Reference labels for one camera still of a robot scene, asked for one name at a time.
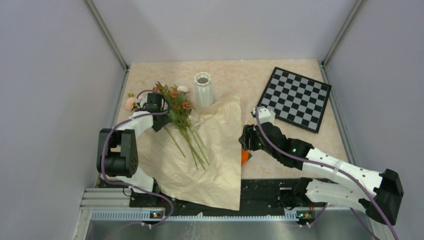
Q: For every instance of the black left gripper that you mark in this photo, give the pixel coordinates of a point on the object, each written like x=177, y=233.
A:
x=165, y=120

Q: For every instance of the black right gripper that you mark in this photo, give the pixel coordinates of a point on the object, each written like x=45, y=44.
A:
x=247, y=139

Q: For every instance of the peach pink flower stem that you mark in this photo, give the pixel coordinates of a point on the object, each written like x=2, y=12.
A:
x=134, y=103

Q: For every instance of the orange paper flower bouquet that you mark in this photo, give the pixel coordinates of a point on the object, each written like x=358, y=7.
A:
x=165, y=156

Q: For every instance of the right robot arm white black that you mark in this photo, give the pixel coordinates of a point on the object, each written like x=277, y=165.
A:
x=377, y=194

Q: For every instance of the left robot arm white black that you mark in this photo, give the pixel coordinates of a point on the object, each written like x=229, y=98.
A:
x=117, y=153

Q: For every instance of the white ribbed vase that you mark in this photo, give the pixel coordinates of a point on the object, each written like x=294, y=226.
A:
x=204, y=91

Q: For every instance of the artificial flower bunch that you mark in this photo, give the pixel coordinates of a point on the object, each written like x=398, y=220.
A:
x=180, y=109

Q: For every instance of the black grey checkerboard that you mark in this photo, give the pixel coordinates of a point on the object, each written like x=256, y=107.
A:
x=296, y=99

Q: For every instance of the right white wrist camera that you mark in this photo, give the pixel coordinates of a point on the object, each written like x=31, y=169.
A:
x=264, y=115

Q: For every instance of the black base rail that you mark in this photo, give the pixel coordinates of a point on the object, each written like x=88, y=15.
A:
x=258, y=197

